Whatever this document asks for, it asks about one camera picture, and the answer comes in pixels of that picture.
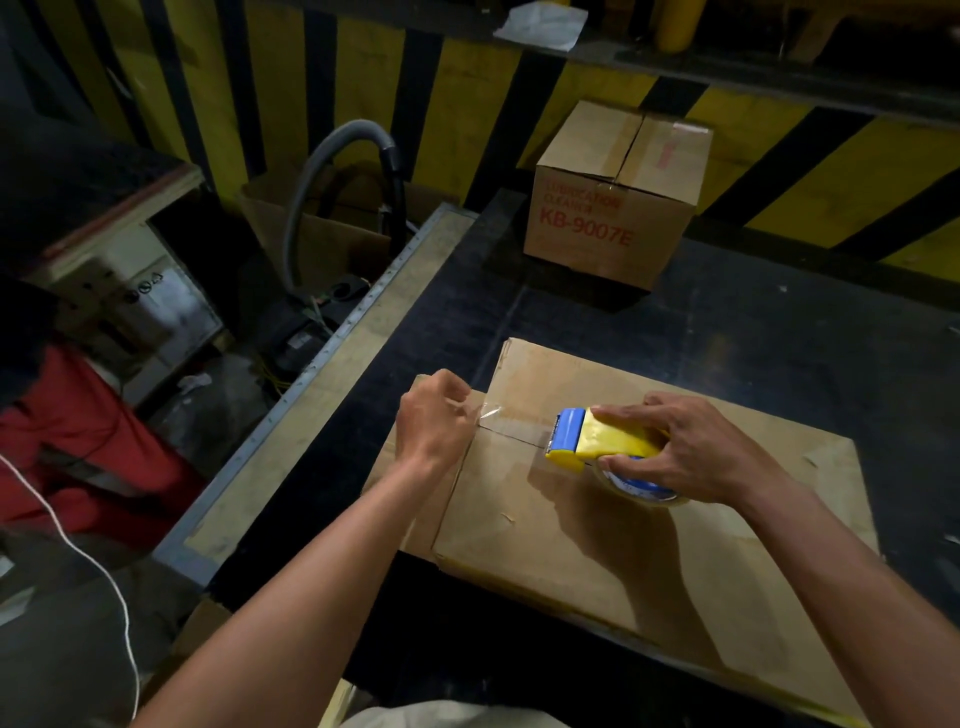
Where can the person's right hand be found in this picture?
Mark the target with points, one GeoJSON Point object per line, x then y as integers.
{"type": "Point", "coordinates": [701, 450]}

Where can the person's left hand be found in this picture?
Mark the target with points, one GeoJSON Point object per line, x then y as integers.
{"type": "Point", "coordinates": [431, 431]}

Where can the person's left fingers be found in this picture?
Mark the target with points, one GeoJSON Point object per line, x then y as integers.
{"type": "Point", "coordinates": [448, 391]}

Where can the person's right middle finger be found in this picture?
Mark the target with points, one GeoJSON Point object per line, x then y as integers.
{"type": "Point", "coordinates": [660, 400]}

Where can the person's right thumb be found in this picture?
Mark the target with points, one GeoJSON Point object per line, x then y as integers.
{"type": "Point", "coordinates": [628, 469]}

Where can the yellow and blue tape dispenser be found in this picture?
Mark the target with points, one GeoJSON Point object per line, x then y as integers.
{"type": "Point", "coordinates": [600, 442]}

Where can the clear tape strip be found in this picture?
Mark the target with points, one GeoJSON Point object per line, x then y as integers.
{"type": "Point", "coordinates": [517, 429]}

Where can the person's left forearm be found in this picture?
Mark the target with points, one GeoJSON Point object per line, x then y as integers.
{"type": "Point", "coordinates": [300, 607]}

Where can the person's right forearm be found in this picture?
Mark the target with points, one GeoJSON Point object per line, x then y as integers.
{"type": "Point", "coordinates": [847, 600]}

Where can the clear tape roll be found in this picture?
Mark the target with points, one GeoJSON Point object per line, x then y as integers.
{"type": "Point", "coordinates": [649, 491]}

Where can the flat brown cardboard box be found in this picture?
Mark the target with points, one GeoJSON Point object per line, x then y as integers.
{"type": "Point", "coordinates": [555, 570]}

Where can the black machine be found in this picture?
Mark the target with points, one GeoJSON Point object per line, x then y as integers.
{"type": "Point", "coordinates": [300, 339]}

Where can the open brown cardboard box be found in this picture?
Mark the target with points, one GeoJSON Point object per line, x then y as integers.
{"type": "Point", "coordinates": [330, 247]}

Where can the sealed cardboard box red print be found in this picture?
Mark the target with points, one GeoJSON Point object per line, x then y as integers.
{"type": "Point", "coordinates": [600, 217]}

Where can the person's white garment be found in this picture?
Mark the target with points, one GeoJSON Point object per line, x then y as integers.
{"type": "Point", "coordinates": [450, 716]}

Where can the wooden workbench with socket panel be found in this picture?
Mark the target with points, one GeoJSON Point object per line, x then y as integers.
{"type": "Point", "coordinates": [112, 251]}

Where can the white plastic sheet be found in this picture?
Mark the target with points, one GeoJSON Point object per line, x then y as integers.
{"type": "Point", "coordinates": [541, 24]}

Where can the metal table edge rail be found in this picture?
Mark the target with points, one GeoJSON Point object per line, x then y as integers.
{"type": "Point", "coordinates": [315, 390]}

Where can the yellow post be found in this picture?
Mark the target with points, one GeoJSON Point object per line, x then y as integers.
{"type": "Point", "coordinates": [679, 24]}

